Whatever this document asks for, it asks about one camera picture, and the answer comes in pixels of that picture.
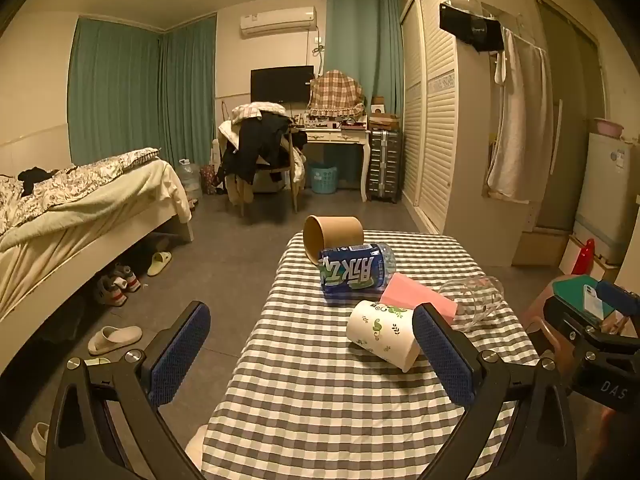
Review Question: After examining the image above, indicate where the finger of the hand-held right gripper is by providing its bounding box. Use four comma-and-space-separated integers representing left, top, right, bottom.
544, 295, 613, 357
596, 280, 640, 335

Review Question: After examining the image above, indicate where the blue labelled plastic bottle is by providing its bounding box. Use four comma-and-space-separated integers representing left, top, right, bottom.
318, 241, 397, 307

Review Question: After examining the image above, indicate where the dark suitcase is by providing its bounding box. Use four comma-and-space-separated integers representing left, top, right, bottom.
366, 129, 403, 204

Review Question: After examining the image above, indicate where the teal curtain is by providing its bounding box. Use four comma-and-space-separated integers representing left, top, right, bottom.
325, 0, 405, 116
159, 14, 217, 168
67, 16, 163, 167

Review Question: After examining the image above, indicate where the black television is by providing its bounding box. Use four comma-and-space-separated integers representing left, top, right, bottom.
250, 65, 315, 103

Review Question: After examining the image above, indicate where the cardboard box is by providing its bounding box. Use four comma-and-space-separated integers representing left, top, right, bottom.
369, 96, 401, 131

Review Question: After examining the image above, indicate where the pink basin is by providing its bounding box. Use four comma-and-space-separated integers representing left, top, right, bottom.
594, 117, 625, 137

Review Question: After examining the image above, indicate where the smartphone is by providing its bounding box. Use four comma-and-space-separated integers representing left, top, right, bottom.
582, 284, 606, 319

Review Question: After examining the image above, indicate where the floral blanket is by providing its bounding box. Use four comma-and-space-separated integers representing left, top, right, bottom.
0, 147, 162, 236

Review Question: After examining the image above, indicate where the brown paper cup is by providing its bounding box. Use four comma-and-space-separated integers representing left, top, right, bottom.
303, 215, 364, 265

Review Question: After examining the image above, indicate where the grey checkered tablecloth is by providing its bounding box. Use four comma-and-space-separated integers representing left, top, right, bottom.
185, 230, 541, 480

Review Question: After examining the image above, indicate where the white washing machine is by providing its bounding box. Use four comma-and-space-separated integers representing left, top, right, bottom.
572, 132, 640, 267

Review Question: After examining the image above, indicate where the wooden chair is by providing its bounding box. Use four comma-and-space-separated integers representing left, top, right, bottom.
232, 125, 301, 217

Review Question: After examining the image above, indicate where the pile of clothes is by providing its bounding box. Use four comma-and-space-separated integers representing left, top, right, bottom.
216, 102, 308, 197

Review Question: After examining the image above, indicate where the pink sponge block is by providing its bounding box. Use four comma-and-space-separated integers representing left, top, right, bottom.
379, 272, 460, 320

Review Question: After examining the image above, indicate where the white sneaker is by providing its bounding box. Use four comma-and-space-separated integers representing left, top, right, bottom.
95, 275, 128, 307
112, 266, 142, 293

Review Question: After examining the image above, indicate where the clear water jug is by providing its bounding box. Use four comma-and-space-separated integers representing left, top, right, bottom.
178, 158, 203, 201

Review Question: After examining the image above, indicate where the white louvred wardrobe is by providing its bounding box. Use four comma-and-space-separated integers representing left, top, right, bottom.
400, 0, 538, 267

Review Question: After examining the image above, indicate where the blue plastic basket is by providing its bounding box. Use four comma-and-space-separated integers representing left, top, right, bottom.
308, 162, 339, 194

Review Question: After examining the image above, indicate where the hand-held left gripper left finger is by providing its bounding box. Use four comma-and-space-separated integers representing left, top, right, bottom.
45, 301, 212, 480

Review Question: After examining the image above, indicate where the white desk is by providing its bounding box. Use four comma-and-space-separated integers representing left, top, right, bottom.
299, 127, 373, 203

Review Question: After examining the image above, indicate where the white hanging towel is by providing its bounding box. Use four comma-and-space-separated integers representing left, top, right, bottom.
487, 27, 553, 198

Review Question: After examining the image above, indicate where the white floral paper cup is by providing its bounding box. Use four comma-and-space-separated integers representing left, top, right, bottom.
346, 300, 422, 372

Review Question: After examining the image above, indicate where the black cloth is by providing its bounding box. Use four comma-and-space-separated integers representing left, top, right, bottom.
18, 166, 58, 195

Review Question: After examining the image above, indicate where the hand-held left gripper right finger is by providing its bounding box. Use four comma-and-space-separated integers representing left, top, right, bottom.
412, 302, 578, 480

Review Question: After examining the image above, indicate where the beige slipper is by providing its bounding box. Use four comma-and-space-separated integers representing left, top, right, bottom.
147, 251, 172, 277
31, 422, 51, 456
88, 326, 143, 356

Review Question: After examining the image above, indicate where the white air conditioner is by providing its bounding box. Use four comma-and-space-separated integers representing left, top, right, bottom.
239, 6, 318, 38

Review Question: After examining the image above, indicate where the clear plastic cup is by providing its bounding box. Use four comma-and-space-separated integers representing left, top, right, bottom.
439, 276, 506, 332

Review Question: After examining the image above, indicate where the red bottle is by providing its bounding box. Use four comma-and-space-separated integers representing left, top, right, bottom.
577, 239, 597, 276

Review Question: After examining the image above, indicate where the plaid cloth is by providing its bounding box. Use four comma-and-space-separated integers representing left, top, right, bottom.
306, 71, 366, 118

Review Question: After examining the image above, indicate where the white bed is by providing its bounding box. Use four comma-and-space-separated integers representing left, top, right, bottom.
0, 147, 195, 376

